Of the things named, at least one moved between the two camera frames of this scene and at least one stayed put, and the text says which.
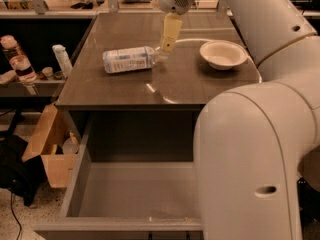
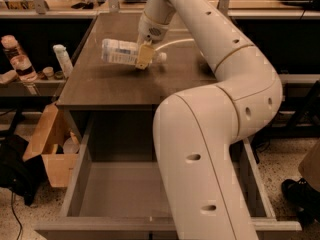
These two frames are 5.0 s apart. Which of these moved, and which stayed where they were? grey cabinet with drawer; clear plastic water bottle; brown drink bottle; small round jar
Moved: clear plastic water bottle
Stayed: brown drink bottle; small round jar; grey cabinet with drawer
